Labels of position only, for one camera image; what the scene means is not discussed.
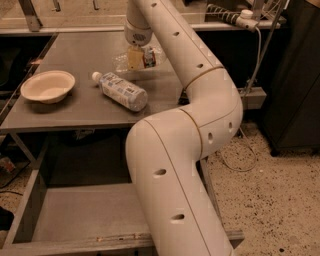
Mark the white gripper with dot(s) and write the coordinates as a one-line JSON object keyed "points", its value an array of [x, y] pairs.
{"points": [[137, 35]]}

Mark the white power strip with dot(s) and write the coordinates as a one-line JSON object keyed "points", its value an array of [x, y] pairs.
{"points": [[244, 19]]}

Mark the clear water bottle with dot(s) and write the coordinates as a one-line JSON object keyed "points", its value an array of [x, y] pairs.
{"points": [[153, 56]]}

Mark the grey metal beam bracket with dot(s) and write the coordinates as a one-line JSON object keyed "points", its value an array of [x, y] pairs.
{"points": [[253, 99]]}

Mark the white paper bowl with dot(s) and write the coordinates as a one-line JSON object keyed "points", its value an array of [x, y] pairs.
{"points": [[48, 87]]}

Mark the grey open top drawer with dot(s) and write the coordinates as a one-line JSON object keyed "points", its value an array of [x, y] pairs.
{"points": [[82, 205]]}

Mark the white labelled bottle on counter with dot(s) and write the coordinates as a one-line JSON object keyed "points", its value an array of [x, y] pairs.
{"points": [[122, 91]]}

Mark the black snack bar wrapper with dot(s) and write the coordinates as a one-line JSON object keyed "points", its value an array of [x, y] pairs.
{"points": [[183, 99]]}

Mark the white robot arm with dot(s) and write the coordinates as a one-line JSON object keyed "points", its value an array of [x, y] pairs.
{"points": [[162, 149]]}

